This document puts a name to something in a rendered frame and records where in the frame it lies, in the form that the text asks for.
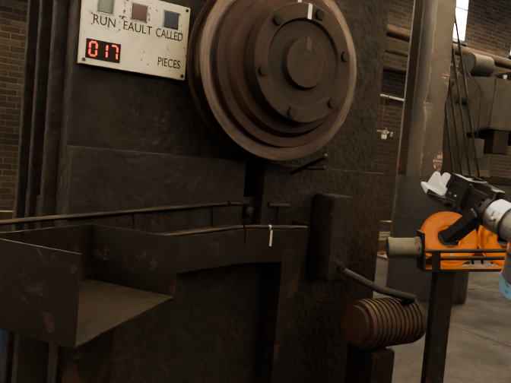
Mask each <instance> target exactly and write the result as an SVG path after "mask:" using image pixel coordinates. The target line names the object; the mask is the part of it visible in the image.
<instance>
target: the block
mask: <svg viewBox="0 0 511 383"><path fill-rule="evenodd" d="M354 207H355V198H353V197H351V196H347V195H337V194H326V193H318V194H315V196H314V203H313V218H312V226H311V235H310V244H309V259H308V267H307V273H308V275H310V276H313V277H316V278H319V279H321V280H324V281H327V282H332V281H344V280H346V279H347V278H348V277H346V276H345V275H343V274H341V273H339V272H338V271H337V266H338V265H342V266H343V267H345V268H347V269H349V261H350V253H351V238H352V230H353V222H354Z"/></svg>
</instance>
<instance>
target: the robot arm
mask: <svg viewBox="0 0 511 383"><path fill-rule="evenodd" d="M474 178H475V179H477V180H480V181H481V182H477V181H474ZM421 185H422V188H423V189H424V191H425V193H426V194H427V195H428V196H429V197H430V198H431V199H432V200H434V201H435V202H437V203H439V204H441V205H443V206H444V207H445V208H447V209H449V210H452V211H454V212H456V213H460V214H461V215H463V216H462V217H460V218H459V219H458V220H457V221H456V222H454V223H453V224H452V225H451V226H450V227H448V228H447V229H446V230H445V231H443V232H442V233H441V236H442V237H443V240H444V242H451V243H457V242H459V241H460V240H462V239H463V238H464V237H466V236H467V235H468V234H469V233H470V232H472V231H473V230H474V229H476V228H477V227H478V226H480V225H481V226H483V227H484V228H485V229H486V230H488V231H490V232H492V233H493V234H495V235H497V236H499V237H500V238H502V239H504V240H506V241H507V242H508V246H507V250H506V255H505V258H504V262H503V268H502V270H501V272H500V283H499V290H500V292H501V293H502V294H503V295H504V296H505V297H506V298H507V299H509V300H511V203H509V202H508V201H504V200H503V196H504V195H505V192H504V191H501V190H499V189H497V188H494V187H493V186H491V185H488V182H485V181H484V180H482V179H479V178H478V177H475V176H473V175H470V176H469V178H465V177H464V176H461V175H460V174H455V173H452V174H451V175H450V174H448V173H444V174H443V175H442V176H440V173H438V172H435V173H434V174H433V175H432V176H431V178H430V180H429V181H428V183H426V182H421Z"/></svg>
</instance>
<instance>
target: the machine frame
mask: <svg viewBox="0 0 511 383"><path fill-rule="evenodd" d="M333 1H334V2H335V4H336V5H337V6H338V8H339V10H340V11H341V13H342V15H343V17H344V19H345V21H346V23H347V25H348V28H349V31H350V33H351V37H352V40H353V44H354V51H355V56H356V68H357V73H356V84H355V89H354V96H353V99H352V103H351V107H350V109H349V111H348V114H347V116H346V118H345V120H344V122H343V124H342V125H341V127H340V128H339V130H338V131H337V133H336V134H335V135H334V136H333V138H332V139H331V140H330V141H329V142H328V143H327V144H325V145H324V146H323V147H321V148H320V149H319V150H317V151H316V152H314V153H312V154H310V155H308V156H306V157H303V158H300V159H297V160H287V161H277V160H260V159H255V158H251V157H247V156H244V155H242V154H239V153H237V152H236V151H234V150H232V149H230V148H229V147H228V146H226V145H225V144H223V143H222V142H221V141H220V140H219V139H217V138H216V137H215V136H214V134H213V133H212V132H211V131H210V129H209V128H208V127H207V125H206V124H205V123H204V121H203V120H202V118H201V116H200V115H199V113H198V110H197V109H196V106H195V104H194V102H193V99H192V96H191V93H190V90H189V84H188V79H187V69H186V71H185V80H184V81H177V80H172V79H167V78H159V77H154V76H149V75H144V74H136V73H131V72H126V71H117V70H112V69H108V68H99V67H94V66H89V65H81V64H78V43H79V32H80V20H81V0H28V6H27V28H26V40H25V52H24V75H23V87H22V98H21V121H20V133H19V145H18V157H17V180H16V192H15V203H14V219H17V218H27V217H44V216H54V215H63V214H81V213H90V212H99V211H108V210H126V209H135V208H145V207H163V206H172V205H181V204H199V203H208V202H218V201H226V202H227V206H219V220H220V226H226V225H243V224H247V225H275V223H276V214H277V208H276V207H268V206H267V203H283V204H290V208H289V207H284V209H283V218H282V225H288V226H292V220H295V221H298V222H302V223H308V224H309V228H310V234H309V238H308V247H307V249H306V256H305V261H301V262H300V274H299V283H298V291H297V307H296V315H295V324H294V339H293V348H292V356H291V364H290V380H289V383H344V377H345V369H346V361H347V353H348V343H349V342H348V340H347V338H346V337H345V335H344V332H343V330H342V325H341V320H342V315H343V312H344V309H345V307H346V306H347V305H348V304H349V303H350V302H353V301H354V300H356V299H372V298H373V290H371V289H370V288H368V287H366V286H364V285H362V284H360V283H358V282H356V281H354V280H352V279H350V278H349V277H348V278H347V279H346V280H344V281H332V282H327V281H324V280H321V279H319V278H316V277H313V276H310V275H308V273H307V267H308V259H309V244H310V235H311V226H312V218H313V203H314V196H315V194H318V193H326V194H337V195H347V196H351V197H353V198H355V207H354V222H353V230H352V238H351V253H350V261H349V269H348V270H350V271H353V272H354V273H356V274H359V275H360V276H362V277H365V278H366V279H368V280H370V281H372V282H374V281H375V273H376V259H377V252H378V244H379V229H380V221H381V213H382V199H383V192H384V184H385V174H384V173H373V164H374V156H375V148H376V133H377V125H378V118H379V103H380V95H381V87H382V73H383V65H384V57H385V49H386V34H387V27H388V19H389V4H390V0H333ZM186 65H187V53H186ZM324 154H328V159H327V160H323V161H321V162H320V163H317V164H316V165H315V166H325V170H301V171H299V172H298V173H295V174H293V175H291V174H290V173H291V172H292V171H294V170H295V169H298V168H300V167H301V166H304V165H306V164H308V163H310V162H312V161H314V160H316V159H318V158H320V157H322V156H323V155H324ZM244 195H247V196H251V197H255V215H254V217H253V223H241V222H242V213H243V196H244ZM229 201H240V202H241V205H240V206H230V205H229ZM90 223H92V224H98V225H104V226H112V227H118V228H123V229H132V230H134V222H133V214H124V215H115V216H106V217H89V218H81V219H72V220H55V221H50V222H49V228H52V227H60V226H74V225H82V224H90ZM206 227H212V207H201V208H193V209H183V210H167V211H158V212H149V213H141V231H142V232H147V233H165V232H172V231H179V230H186V229H199V228H206ZM269 263H270V262H269ZM269 263H242V264H233V265H228V266H223V267H213V268H209V269H203V270H198V271H189V272H183V273H178V274H176V285H175V294H174V301H170V300H169V301H167V302H165V303H164V304H162V305H159V306H158V307H156V308H154V309H152V310H150V311H148V312H145V313H144V314H142V315H139V316H138V317H136V318H134V319H132V320H131V321H128V322H126V323H125V324H122V325H120V326H118V327H117V328H114V335H113V354H112V365H111V375H110V383H259V372H260V363H261V355H262V338H263V330H264V321H265V305H266V296H267V288H268V272H269Z"/></svg>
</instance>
